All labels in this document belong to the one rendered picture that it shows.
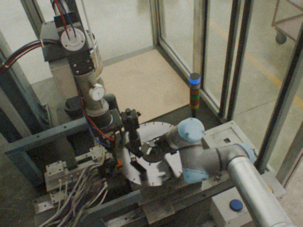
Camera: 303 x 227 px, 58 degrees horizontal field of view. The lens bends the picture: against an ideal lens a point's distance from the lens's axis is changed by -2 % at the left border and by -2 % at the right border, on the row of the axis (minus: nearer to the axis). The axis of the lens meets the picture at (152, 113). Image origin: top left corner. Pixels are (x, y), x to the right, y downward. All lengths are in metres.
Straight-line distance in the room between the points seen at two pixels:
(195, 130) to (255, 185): 0.23
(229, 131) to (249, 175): 0.59
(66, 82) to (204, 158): 0.47
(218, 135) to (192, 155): 0.50
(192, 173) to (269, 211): 0.25
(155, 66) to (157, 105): 0.37
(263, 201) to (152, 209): 0.61
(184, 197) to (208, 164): 0.48
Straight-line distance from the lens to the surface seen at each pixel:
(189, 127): 0.84
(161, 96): 1.71
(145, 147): 1.22
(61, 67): 0.85
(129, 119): 0.90
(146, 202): 1.22
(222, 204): 1.16
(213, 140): 1.31
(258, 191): 0.75
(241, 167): 0.81
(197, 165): 0.85
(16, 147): 1.31
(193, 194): 1.32
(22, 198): 1.53
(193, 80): 1.20
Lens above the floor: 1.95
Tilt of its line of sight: 48 degrees down
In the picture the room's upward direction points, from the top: 8 degrees counter-clockwise
